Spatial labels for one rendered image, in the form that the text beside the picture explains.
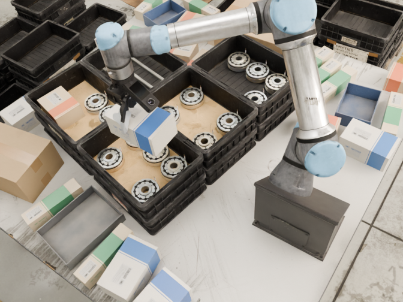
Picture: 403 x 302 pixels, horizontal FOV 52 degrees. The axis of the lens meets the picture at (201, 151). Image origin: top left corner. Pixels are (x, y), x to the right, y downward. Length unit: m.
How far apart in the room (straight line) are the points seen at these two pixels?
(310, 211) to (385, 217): 1.25
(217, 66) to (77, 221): 0.92
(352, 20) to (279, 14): 1.73
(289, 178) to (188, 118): 0.56
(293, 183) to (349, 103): 0.73
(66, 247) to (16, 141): 0.49
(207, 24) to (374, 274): 1.59
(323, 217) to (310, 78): 0.42
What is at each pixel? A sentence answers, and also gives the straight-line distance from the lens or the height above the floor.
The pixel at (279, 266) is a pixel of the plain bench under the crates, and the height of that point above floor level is 0.70.
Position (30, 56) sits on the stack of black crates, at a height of 0.49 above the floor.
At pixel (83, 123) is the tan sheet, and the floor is 0.83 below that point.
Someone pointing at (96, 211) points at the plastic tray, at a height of 0.70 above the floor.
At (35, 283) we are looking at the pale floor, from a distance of 2.49.
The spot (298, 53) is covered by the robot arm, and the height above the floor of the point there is 1.37.
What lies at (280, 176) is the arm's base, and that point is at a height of 0.97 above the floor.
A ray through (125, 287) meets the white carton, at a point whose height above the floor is 0.79.
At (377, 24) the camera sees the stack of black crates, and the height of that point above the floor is 0.49.
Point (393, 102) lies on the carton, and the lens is 1.97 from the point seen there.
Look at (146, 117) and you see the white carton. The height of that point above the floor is 1.14.
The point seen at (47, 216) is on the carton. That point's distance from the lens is 1.73.
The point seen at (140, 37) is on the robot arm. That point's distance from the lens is 1.15.
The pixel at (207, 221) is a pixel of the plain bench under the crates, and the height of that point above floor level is 0.70.
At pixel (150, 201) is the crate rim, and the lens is 1.40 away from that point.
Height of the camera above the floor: 2.11
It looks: 53 degrees down
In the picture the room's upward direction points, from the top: 8 degrees counter-clockwise
